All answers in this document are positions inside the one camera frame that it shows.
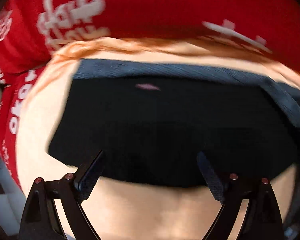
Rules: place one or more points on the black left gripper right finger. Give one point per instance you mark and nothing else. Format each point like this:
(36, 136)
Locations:
(262, 218)

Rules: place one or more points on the black pants with blue stripe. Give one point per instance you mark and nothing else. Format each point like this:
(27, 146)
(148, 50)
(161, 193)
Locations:
(153, 119)

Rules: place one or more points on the cream cloth sheet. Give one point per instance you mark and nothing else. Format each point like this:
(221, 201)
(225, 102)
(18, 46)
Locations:
(116, 209)

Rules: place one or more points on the red sofa cover white characters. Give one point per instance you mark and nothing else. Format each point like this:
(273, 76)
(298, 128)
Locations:
(31, 31)

